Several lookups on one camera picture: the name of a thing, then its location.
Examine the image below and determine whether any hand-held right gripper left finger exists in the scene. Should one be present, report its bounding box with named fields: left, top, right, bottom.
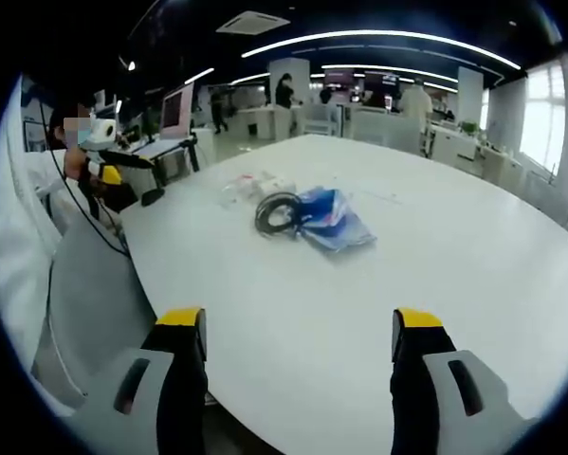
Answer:
left=69, top=306, right=209, bottom=455

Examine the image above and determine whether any bright window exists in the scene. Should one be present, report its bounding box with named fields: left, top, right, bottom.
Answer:
left=524, top=61, right=568, bottom=175

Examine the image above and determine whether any white desk with black legs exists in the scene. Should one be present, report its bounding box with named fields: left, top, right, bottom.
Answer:
left=130, top=134, right=202, bottom=185

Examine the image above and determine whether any computer monitor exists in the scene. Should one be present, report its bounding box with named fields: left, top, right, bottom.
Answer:
left=159, top=86, right=195, bottom=139

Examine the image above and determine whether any person's head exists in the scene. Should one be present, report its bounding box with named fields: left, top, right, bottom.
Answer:
left=48, top=100, right=97, bottom=147

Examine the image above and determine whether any white cabinet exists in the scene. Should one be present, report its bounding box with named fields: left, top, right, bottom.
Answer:
left=427, top=121, right=480, bottom=168

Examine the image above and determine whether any short ceiling light strip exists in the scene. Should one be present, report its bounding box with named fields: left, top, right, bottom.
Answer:
left=321, top=64, right=459, bottom=82
left=185, top=67, right=216, bottom=87

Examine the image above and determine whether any black cable item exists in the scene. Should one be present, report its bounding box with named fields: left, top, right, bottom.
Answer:
left=253, top=191, right=300, bottom=236

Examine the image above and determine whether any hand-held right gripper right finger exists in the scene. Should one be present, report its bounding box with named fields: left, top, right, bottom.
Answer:
left=390, top=306, right=541, bottom=455

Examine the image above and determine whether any clear plastic packet item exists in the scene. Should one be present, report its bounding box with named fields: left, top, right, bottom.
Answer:
left=218, top=173, right=265, bottom=210

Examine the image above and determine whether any person's white coat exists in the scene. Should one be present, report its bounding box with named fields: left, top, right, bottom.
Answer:
left=0, top=80, right=71, bottom=411

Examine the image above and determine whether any small black device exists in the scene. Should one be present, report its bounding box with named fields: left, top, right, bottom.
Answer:
left=140, top=187, right=167, bottom=208

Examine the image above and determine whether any person's left hand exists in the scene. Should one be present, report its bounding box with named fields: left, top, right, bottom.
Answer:
left=64, top=147, right=93, bottom=185

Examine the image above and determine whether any long ceiling light strip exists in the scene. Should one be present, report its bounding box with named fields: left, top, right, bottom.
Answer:
left=240, top=29, right=522, bottom=71

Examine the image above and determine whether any white partition counter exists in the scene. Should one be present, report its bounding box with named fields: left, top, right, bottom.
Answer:
left=348, top=105, right=423, bottom=154

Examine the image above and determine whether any white round table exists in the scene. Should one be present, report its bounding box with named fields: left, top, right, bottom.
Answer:
left=119, top=134, right=568, bottom=455

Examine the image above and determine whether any blue plastic bag item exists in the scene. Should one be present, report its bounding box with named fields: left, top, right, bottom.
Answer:
left=292, top=186, right=378, bottom=253

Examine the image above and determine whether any ceiling air vent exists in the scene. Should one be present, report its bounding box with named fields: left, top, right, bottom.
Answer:
left=215, top=9, right=292, bottom=36

